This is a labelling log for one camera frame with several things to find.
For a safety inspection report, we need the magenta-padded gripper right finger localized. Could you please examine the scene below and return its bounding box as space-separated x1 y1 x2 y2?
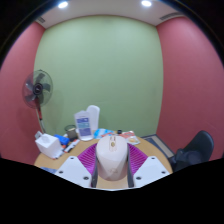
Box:
126 143 171 188

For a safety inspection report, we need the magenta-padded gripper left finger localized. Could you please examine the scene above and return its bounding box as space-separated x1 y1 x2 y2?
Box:
54 143 99 188

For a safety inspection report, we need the beige computer mouse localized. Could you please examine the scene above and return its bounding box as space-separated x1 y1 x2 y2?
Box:
95 135 129 182

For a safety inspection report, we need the black whiteboard marker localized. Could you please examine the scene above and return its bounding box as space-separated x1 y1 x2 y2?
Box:
63 138 81 154

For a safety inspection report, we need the light blue packet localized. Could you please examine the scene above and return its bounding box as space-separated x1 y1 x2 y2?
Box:
93 128 114 140

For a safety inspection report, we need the dark mesh pen cup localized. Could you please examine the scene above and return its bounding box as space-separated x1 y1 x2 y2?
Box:
64 124 78 141

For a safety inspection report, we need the blue whiteboard eraser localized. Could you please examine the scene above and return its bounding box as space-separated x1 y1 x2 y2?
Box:
53 134 70 147

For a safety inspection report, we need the clear sign stand blue card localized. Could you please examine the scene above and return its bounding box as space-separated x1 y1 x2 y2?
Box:
73 109 94 142

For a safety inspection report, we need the white tissue box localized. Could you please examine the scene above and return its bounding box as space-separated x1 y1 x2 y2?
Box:
34 130 64 160

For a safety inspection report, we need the black office chair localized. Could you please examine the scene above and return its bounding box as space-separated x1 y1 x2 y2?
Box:
169 130 215 173

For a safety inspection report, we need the black standing fan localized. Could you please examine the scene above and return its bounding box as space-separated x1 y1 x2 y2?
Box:
22 69 54 134

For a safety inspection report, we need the ceiling air vent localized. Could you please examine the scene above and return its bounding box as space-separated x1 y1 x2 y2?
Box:
34 15 47 25
159 11 183 22

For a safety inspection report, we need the round ceiling light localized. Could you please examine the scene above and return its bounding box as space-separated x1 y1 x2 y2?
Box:
140 0 153 8
57 0 69 10

